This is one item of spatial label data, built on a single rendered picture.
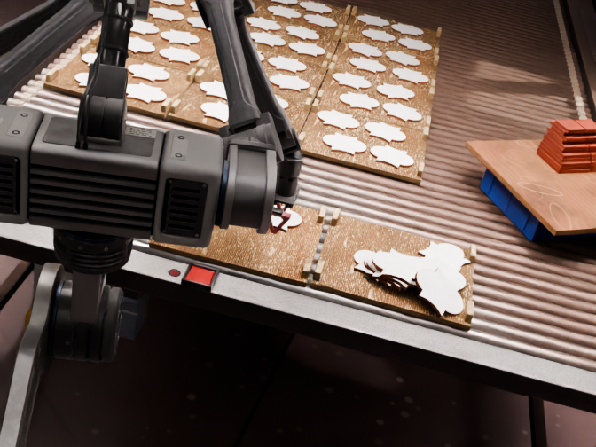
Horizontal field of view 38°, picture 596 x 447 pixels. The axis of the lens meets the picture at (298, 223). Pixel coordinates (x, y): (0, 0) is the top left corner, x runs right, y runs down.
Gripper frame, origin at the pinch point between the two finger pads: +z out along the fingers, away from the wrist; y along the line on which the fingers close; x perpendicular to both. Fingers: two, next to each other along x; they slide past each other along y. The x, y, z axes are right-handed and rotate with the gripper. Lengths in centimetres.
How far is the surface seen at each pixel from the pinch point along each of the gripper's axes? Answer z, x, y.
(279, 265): 9.0, 3.4, 6.3
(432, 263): 7.0, 41.9, -8.9
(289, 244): 9.3, 4.1, -4.1
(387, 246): 9.3, 29.6, -15.0
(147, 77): 10, -59, -79
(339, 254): 9.2, 17.5, -5.1
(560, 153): -6, 76, -66
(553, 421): 103, 114, -68
